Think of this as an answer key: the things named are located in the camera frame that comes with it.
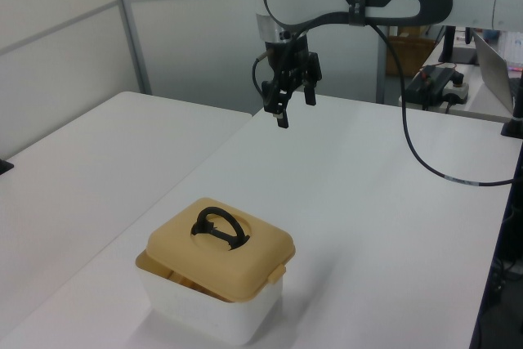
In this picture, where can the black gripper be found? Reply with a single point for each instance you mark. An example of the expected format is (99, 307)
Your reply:
(290, 59)

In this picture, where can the white plastic tool case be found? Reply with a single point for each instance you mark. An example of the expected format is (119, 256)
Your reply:
(204, 320)

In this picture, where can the brown cardboard box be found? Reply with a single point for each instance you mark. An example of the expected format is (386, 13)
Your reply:
(417, 52)

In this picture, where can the black power supply box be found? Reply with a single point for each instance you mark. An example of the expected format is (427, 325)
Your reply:
(433, 79)

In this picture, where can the grey emergency stop button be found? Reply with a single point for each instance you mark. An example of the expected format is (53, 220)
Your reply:
(457, 89)

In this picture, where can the grey laptop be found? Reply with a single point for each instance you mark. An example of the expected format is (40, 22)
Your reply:
(494, 67)

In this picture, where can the dark pole with clamp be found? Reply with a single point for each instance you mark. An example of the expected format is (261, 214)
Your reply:
(518, 99)

